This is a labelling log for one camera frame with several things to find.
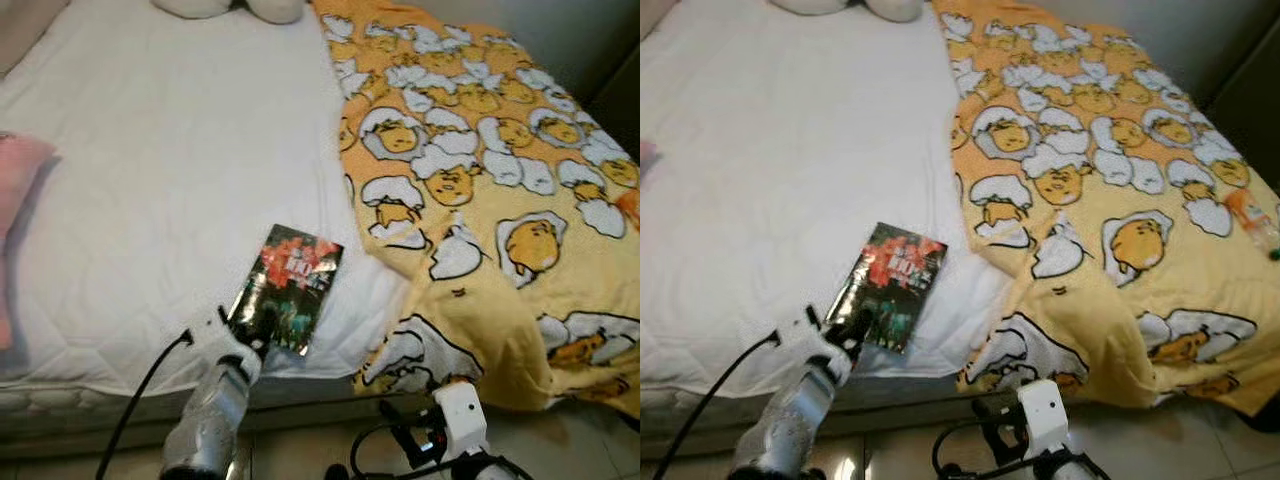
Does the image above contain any dark glossy book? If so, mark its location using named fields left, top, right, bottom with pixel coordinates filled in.
left=228, top=224, right=344, bottom=358
left=828, top=222, right=948, bottom=354

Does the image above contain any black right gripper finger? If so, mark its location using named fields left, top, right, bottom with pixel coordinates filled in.
left=970, top=397, right=1006, bottom=436
left=378, top=398, right=416, bottom=441

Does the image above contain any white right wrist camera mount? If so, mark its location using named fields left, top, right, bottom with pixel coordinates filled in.
left=1015, top=380, right=1071, bottom=456
left=433, top=383, right=491, bottom=461

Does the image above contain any dark cabinet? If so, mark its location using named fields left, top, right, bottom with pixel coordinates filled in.
left=583, top=45, right=641, bottom=166
left=1205, top=25, right=1280, bottom=196

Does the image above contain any white mattress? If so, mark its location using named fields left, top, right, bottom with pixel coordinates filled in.
left=0, top=0, right=421, bottom=419
left=640, top=0, right=1031, bottom=413

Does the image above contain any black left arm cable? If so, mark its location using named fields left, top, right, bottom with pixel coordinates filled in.
left=655, top=330, right=783, bottom=480
left=97, top=330, right=193, bottom=480

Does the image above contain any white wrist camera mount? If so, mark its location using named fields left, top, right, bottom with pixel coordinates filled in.
left=778, top=305, right=843, bottom=371
left=433, top=383, right=491, bottom=461
left=190, top=308, right=259, bottom=373
left=1015, top=380, right=1071, bottom=456

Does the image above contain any yellow cartoon print blanket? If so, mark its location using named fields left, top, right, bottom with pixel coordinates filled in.
left=930, top=0, right=1280, bottom=419
left=310, top=0, right=641, bottom=419

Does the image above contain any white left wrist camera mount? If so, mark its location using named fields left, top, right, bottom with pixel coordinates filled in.
left=778, top=305, right=843, bottom=371
left=190, top=308, right=259, bottom=373

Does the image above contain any cream plush toy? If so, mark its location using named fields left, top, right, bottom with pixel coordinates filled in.
left=152, top=0, right=306, bottom=26
left=770, top=0, right=926, bottom=24

